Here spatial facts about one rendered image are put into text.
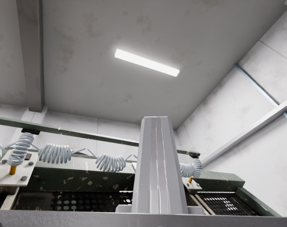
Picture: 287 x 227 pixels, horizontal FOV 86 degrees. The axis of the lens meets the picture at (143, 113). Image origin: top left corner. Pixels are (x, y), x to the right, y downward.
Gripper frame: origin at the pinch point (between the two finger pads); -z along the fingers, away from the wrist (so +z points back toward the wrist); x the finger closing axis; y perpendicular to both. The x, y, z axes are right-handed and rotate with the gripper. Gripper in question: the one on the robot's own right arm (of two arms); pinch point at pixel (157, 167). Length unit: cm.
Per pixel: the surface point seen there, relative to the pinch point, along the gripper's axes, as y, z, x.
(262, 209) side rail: 107, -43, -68
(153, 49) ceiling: 61, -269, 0
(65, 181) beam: 49, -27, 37
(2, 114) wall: 143, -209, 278
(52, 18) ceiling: 4, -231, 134
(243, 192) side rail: 109, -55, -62
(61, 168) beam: 44, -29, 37
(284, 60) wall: 80, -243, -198
